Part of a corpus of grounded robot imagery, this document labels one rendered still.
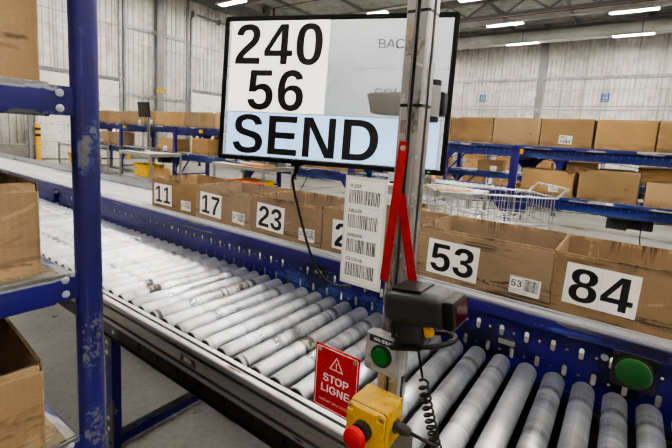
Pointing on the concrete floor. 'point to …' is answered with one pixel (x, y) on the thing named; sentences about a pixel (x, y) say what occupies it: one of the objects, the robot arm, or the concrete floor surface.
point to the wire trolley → (495, 204)
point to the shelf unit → (78, 67)
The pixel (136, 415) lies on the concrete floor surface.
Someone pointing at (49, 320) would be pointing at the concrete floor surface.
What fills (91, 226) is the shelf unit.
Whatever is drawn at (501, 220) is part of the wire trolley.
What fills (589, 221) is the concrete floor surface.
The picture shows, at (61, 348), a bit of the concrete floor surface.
